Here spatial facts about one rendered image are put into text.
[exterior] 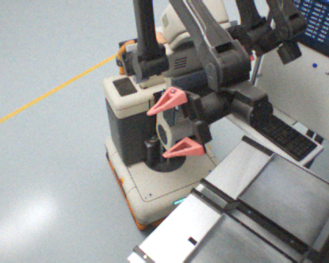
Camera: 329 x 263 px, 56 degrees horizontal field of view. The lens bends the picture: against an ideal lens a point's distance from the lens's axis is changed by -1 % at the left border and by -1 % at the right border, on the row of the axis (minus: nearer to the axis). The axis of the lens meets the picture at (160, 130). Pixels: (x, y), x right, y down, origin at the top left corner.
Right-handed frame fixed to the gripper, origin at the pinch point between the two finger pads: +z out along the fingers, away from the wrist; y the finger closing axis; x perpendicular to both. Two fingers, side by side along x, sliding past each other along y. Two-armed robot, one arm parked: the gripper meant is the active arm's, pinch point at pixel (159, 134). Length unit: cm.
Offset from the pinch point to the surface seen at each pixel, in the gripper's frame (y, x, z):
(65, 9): -42, 392, -41
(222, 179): 43, 34, -25
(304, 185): 53, 20, -50
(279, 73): 26, 58, -78
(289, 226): 56, 11, -33
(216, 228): 48, 20, -12
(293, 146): 51, 40, -64
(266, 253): 56, 8, -21
